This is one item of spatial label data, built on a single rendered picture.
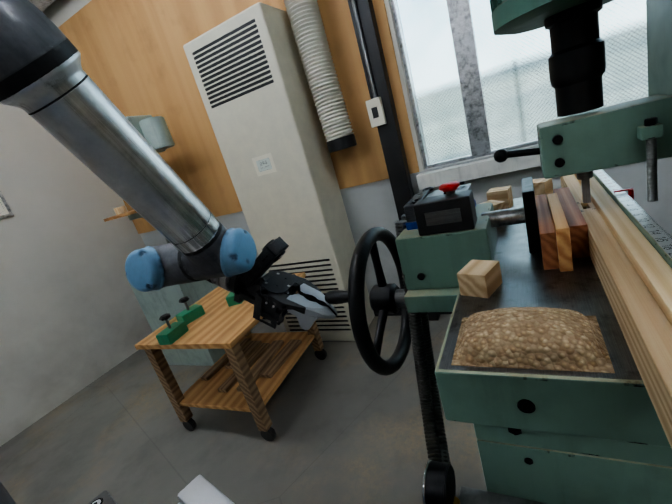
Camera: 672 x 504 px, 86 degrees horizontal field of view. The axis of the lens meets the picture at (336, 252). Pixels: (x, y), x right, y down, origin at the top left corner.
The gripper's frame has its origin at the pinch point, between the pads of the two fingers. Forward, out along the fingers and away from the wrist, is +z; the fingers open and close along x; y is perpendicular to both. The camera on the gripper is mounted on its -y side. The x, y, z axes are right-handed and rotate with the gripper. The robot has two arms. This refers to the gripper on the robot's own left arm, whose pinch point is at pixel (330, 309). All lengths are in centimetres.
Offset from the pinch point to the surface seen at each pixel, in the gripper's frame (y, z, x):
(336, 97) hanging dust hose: -18, -63, -126
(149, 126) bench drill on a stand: 20, -160, -100
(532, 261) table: -20.9, 25.7, -2.6
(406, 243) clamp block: -16.9, 8.7, -1.7
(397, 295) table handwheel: -2.4, 9.4, -9.3
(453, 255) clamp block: -17.9, 15.8, -1.7
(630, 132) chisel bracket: -38.9, 29.0, -7.1
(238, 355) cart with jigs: 72, -44, -37
